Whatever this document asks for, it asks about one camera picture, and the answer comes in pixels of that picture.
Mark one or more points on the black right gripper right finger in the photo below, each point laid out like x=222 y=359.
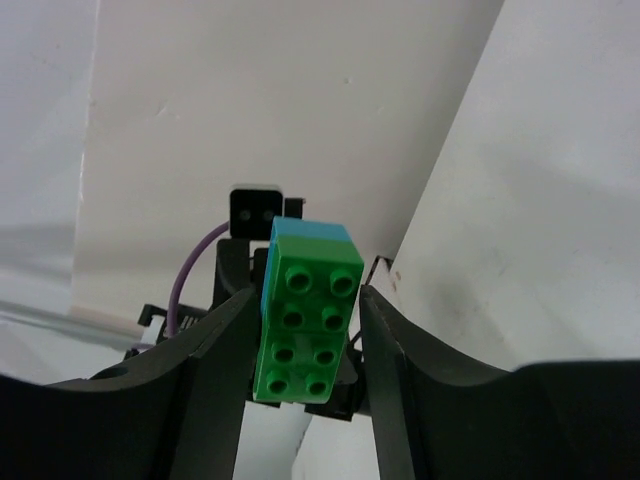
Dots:
x=439 y=414

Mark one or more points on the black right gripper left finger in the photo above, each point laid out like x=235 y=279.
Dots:
x=97 y=428

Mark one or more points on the green lego brick block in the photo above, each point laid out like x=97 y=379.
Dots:
x=307 y=301

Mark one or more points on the teal rectangular lego brick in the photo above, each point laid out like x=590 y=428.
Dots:
x=295 y=235

